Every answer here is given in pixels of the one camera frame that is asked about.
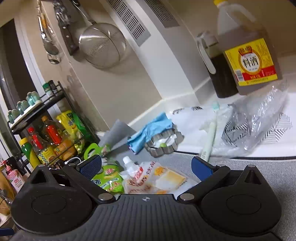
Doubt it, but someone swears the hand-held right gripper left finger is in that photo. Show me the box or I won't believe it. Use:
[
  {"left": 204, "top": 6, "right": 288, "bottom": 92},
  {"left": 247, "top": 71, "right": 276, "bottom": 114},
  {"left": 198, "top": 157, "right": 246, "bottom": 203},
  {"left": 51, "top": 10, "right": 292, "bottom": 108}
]
[{"left": 28, "top": 155, "right": 116, "bottom": 204}]

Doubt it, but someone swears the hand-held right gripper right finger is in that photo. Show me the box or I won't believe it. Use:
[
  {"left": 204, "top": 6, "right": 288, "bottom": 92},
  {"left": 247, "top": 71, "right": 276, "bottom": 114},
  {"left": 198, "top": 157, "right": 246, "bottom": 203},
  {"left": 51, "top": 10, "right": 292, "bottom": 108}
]
[{"left": 177, "top": 156, "right": 263, "bottom": 204}]

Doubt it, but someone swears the clear plastic bag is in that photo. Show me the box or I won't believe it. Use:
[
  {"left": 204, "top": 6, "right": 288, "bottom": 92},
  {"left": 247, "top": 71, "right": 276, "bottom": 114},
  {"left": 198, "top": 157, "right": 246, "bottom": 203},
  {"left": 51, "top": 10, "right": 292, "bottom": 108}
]
[{"left": 200, "top": 80, "right": 289, "bottom": 158}]

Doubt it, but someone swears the green refill pouch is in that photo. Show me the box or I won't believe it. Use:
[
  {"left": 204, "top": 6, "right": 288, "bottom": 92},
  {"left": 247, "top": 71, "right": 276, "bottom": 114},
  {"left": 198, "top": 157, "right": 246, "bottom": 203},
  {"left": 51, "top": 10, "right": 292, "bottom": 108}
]
[{"left": 83, "top": 142, "right": 125, "bottom": 194}]

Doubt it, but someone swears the white and green toothbrush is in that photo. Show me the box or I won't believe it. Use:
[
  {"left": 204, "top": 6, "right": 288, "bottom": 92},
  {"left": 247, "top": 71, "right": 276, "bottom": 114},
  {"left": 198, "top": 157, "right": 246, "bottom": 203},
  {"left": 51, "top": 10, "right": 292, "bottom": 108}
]
[{"left": 199, "top": 102, "right": 220, "bottom": 163}]

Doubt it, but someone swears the orange yellow packet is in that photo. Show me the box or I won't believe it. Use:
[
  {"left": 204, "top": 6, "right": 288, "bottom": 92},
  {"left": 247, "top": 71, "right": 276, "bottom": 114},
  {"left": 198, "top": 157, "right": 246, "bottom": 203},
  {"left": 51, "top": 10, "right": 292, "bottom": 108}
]
[{"left": 54, "top": 137, "right": 77, "bottom": 160}]

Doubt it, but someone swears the orange clear snack wrapper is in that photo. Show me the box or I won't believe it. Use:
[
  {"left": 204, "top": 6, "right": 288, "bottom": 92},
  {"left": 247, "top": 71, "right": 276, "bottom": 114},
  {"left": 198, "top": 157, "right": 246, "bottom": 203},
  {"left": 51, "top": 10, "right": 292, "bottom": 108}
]
[{"left": 139, "top": 161, "right": 199, "bottom": 195}]

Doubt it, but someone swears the grey cloth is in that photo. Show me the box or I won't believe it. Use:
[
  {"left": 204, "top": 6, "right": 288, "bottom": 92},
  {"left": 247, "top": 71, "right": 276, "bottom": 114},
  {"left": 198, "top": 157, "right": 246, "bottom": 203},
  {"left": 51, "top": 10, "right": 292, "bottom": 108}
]
[{"left": 97, "top": 119, "right": 137, "bottom": 158}]

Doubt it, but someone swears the white patterned mat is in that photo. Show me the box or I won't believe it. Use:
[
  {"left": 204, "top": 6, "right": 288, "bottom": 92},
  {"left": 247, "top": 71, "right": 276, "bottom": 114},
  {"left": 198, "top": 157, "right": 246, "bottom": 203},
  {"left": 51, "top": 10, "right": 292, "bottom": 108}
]
[{"left": 166, "top": 100, "right": 296, "bottom": 160}]

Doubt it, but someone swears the white spouted pouch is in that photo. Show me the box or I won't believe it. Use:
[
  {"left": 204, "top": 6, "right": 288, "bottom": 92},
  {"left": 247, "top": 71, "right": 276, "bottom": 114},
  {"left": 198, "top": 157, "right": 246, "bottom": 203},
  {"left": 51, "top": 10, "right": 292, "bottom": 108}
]
[{"left": 122, "top": 156, "right": 149, "bottom": 194}]

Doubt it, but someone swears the yellow and green bag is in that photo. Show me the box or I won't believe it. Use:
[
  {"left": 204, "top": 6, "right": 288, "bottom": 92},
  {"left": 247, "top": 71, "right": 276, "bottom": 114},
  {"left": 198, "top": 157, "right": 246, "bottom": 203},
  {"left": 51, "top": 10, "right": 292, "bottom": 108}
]
[{"left": 57, "top": 111, "right": 87, "bottom": 139}]

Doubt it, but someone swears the red-label oil bottle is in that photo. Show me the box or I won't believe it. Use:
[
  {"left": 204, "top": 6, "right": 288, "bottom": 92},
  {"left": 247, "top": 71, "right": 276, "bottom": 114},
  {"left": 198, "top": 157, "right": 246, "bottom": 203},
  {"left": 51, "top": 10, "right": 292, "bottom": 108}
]
[{"left": 42, "top": 116, "right": 63, "bottom": 145}]

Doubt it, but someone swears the flower-shaped metal mold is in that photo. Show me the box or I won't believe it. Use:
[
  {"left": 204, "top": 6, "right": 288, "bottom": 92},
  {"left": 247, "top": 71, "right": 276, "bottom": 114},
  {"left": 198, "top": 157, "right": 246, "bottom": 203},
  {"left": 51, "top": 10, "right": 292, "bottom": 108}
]
[{"left": 145, "top": 130, "right": 184, "bottom": 158}]

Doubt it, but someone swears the red-capped sauce bottle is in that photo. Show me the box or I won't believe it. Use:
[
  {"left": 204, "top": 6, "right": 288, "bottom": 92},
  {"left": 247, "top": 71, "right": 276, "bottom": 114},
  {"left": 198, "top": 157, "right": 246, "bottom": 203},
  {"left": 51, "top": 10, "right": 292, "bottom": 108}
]
[{"left": 27, "top": 127, "right": 50, "bottom": 153}]

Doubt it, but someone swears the grey woven mat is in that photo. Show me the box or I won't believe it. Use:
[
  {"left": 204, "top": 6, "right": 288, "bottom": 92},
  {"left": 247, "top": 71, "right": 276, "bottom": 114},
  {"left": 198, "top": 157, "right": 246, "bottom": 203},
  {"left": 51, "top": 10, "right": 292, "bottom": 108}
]
[{"left": 116, "top": 154, "right": 296, "bottom": 241}]

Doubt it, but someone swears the pink pump bottle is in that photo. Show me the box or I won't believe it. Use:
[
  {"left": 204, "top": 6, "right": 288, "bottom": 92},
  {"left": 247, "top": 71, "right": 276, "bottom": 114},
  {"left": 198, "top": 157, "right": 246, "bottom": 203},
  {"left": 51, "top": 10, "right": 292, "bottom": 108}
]
[{"left": 0, "top": 159, "right": 25, "bottom": 193}]

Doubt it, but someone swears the white jar tray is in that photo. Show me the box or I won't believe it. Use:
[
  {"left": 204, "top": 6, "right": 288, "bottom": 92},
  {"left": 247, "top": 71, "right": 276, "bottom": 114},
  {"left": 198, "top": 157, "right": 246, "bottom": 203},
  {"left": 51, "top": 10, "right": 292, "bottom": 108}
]
[{"left": 10, "top": 102, "right": 44, "bottom": 129}]

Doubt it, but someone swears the green ceramic spice jar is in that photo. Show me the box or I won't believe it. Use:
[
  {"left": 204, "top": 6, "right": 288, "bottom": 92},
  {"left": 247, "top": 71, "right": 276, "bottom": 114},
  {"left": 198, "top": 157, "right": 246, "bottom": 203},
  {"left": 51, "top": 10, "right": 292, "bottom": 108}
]
[
  {"left": 8, "top": 109, "right": 20, "bottom": 123},
  {"left": 16, "top": 100, "right": 30, "bottom": 115},
  {"left": 27, "top": 91, "right": 42, "bottom": 106}
]

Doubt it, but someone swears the dark sauce dispenser bottle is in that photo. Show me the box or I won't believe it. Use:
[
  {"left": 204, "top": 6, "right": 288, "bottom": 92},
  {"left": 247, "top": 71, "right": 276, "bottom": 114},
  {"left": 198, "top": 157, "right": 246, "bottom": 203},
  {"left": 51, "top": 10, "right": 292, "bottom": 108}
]
[{"left": 196, "top": 31, "right": 238, "bottom": 98}]

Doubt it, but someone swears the white pipe cover column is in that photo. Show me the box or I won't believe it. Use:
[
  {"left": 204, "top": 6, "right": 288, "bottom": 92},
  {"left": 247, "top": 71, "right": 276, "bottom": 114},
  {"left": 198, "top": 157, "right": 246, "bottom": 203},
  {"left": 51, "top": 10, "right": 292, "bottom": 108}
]
[{"left": 99, "top": 0, "right": 201, "bottom": 102}]

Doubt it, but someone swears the yellow-capped cooking wine jug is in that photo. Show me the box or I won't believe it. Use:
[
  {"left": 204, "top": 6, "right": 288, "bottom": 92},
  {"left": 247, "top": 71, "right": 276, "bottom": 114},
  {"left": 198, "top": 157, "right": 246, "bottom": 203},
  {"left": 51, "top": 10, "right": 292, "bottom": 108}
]
[{"left": 214, "top": 0, "right": 283, "bottom": 95}]

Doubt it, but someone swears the hanging metal ladle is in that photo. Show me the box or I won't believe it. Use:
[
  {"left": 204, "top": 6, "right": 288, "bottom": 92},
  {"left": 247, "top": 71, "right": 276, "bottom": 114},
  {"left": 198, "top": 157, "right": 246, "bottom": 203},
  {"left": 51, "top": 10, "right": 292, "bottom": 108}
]
[{"left": 36, "top": 0, "right": 62, "bottom": 65}]

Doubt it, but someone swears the metal mesh strainer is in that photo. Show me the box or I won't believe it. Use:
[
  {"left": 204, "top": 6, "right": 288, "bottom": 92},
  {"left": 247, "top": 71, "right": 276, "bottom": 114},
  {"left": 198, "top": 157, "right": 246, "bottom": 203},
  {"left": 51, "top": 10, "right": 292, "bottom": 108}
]
[{"left": 72, "top": 0, "right": 127, "bottom": 69}]

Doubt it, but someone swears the wide grey vent grille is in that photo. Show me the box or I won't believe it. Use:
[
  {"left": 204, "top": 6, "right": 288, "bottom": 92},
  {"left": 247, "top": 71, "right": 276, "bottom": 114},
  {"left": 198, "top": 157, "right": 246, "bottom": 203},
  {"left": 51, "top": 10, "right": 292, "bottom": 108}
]
[{"left": 107, "top": 0, "right": 151, "bottom": 47}]

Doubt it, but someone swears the narrow grey vent grille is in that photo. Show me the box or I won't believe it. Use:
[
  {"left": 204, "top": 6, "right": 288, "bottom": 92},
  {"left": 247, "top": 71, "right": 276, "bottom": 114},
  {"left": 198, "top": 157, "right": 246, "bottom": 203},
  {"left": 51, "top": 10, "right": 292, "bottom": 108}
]
[{"left": 144, "top": 0, "right": 180, "bottom": 28}]

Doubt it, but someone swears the black wire rack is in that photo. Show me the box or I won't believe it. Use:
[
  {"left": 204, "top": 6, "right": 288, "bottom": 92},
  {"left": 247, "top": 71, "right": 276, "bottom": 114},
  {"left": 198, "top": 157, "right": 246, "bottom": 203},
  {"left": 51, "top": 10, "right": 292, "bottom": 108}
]
[{"left": 7, "top": 81, "right": 100, "bottom": 176}]

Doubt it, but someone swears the brown-handled kitchen knife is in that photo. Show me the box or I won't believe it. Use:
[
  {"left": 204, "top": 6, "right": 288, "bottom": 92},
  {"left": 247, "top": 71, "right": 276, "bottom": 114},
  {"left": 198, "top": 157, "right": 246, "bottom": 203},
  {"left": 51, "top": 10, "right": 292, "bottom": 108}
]
[{"left": 52, "top": 0, "right": 79, "bottom": 56}]

